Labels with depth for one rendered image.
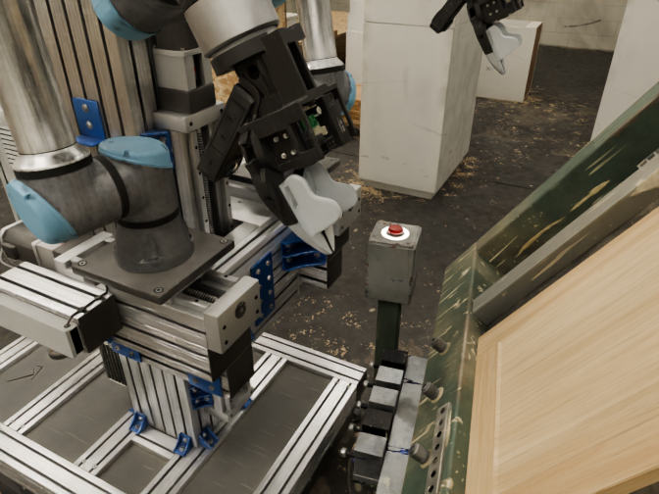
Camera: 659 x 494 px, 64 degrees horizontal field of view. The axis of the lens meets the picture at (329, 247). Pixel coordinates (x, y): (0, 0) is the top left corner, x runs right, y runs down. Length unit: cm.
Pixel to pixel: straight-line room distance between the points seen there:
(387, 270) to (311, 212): 84
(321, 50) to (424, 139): 214
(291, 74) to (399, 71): 298
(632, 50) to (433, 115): 180
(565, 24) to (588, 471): 863
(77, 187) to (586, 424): 80
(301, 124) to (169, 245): 60
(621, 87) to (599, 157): 352
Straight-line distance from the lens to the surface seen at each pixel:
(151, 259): 104
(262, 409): 187
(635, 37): 469
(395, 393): 115
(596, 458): 72
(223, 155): 54
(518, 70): 601
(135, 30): 61
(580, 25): 914
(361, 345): 240
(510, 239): 133
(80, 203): 93
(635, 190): 103
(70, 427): 199
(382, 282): 136
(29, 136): 92
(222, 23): 48
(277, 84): 48
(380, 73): 350
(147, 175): 98
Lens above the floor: 160
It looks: 31 degrees down
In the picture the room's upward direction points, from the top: straight up
